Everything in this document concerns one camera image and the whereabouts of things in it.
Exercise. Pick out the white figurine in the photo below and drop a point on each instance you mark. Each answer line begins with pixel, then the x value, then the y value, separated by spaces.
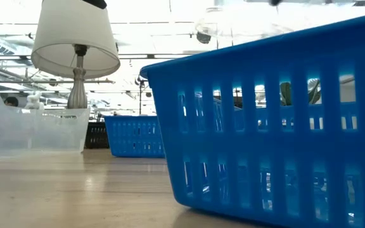
pixel 34 101

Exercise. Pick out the person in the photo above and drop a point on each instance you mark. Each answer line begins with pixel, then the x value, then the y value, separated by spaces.
pixel 11 102

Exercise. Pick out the green plant leaves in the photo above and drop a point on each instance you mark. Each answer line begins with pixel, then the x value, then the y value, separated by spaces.
pixel 285 93

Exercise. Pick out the thin black stand pole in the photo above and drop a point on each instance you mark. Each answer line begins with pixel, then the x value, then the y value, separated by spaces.
pixel 140 98

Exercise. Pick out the large blue plastic basket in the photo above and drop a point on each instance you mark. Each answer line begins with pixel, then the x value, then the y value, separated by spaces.
pixel 265 145

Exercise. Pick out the clear plastic bag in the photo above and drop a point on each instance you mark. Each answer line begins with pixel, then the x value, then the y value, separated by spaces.
pixel 27 133

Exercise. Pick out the dark ceiling dome fixture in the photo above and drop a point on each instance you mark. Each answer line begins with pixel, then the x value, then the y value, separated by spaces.
pixel 203 38

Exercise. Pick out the white-shade silver table lamp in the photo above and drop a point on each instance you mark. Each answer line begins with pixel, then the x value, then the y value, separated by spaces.
pixel 74 31

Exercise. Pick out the small black plastic basket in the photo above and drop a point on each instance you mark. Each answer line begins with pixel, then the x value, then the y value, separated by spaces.
pixel 97 136

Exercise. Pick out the black overhead fixture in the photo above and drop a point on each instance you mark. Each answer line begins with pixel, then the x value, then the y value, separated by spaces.
pixel 97 3

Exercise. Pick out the small blue plastic basket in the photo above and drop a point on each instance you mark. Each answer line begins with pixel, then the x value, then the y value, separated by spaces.
pixel 128 149

